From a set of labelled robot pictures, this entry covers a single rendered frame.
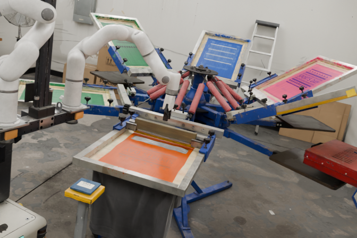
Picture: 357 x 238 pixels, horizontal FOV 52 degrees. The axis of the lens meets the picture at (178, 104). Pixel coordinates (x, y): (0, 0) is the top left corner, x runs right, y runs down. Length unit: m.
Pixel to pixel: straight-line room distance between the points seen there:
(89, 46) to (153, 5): 4.59
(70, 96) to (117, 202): 0.63
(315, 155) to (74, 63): 1.48
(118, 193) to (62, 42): 5.67
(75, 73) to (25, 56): 0.46
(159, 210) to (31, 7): 1.12
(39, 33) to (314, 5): 5.06
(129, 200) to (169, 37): 4.81
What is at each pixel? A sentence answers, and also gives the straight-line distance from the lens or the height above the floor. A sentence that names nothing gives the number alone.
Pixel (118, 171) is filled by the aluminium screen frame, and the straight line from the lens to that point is 1.80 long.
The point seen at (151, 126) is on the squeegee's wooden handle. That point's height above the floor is 1.03.
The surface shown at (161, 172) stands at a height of 0.96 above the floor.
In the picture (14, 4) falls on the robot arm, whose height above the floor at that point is 1.68.
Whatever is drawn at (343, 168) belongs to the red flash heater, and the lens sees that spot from 2.26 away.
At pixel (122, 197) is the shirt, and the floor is 0.80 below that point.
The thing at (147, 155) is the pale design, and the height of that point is 0.96.
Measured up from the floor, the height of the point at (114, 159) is 0.96.
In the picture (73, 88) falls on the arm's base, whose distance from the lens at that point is 2.09.
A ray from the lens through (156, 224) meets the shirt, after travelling 1.97.
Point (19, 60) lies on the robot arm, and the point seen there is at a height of 1.46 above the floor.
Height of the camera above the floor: 1.81
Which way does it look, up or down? 15 degrees down
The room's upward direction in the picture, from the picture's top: 11 degrees clockwise
